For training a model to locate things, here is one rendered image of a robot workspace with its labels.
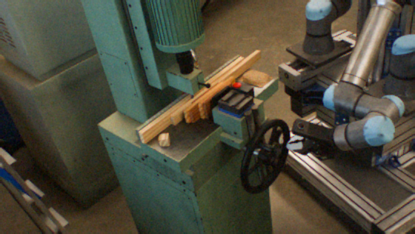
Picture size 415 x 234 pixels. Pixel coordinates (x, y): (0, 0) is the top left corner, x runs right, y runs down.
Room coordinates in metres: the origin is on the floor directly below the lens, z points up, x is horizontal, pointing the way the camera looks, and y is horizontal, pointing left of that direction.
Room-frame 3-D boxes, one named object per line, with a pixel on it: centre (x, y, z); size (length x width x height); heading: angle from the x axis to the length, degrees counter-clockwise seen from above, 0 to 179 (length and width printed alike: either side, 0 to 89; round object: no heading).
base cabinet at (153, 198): (1.49, 0.12, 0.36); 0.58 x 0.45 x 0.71; 42
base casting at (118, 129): (1.49, 0.12, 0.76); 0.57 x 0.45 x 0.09; 42
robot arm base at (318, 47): (1.83, -0.59, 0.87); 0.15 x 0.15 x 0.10
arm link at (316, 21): (1.83, -0.60, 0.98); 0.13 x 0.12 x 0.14; 128
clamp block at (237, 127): (1.29, -0.12, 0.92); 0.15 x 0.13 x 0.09; 132
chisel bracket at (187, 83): (1.42, 0.05, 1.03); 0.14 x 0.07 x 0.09; 42
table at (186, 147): (1.35, -0.06, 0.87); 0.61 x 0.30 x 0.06; 132
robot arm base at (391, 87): (1.38, -0.79, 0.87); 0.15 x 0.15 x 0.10
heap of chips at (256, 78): (1.53, -0.23, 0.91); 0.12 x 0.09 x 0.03; 42
